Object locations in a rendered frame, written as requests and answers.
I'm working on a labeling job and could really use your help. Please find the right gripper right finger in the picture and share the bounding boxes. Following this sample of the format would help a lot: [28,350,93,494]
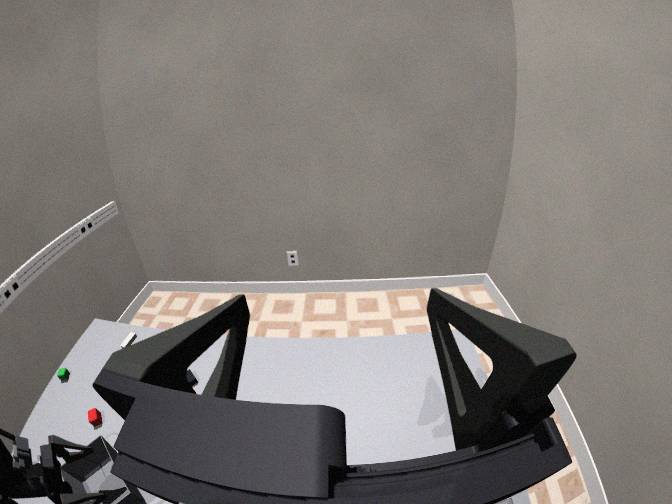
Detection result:
[427,288,577,450]

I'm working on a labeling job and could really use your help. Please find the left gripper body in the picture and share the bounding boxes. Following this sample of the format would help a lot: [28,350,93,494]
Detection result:
[19,435,73,504]

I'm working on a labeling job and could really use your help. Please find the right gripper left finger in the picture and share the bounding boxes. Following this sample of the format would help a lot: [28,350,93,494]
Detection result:
[102,294,250,399]

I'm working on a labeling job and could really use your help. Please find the small white block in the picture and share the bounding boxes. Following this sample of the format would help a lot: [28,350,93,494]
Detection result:
[121,332,137,348]

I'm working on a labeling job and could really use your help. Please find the red block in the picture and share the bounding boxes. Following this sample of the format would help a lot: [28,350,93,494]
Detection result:
[88,408,102,427]

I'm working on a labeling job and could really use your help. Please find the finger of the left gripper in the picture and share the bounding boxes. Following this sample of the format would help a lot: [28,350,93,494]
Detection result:
[60,493,107,504]
[51,435,94,464]

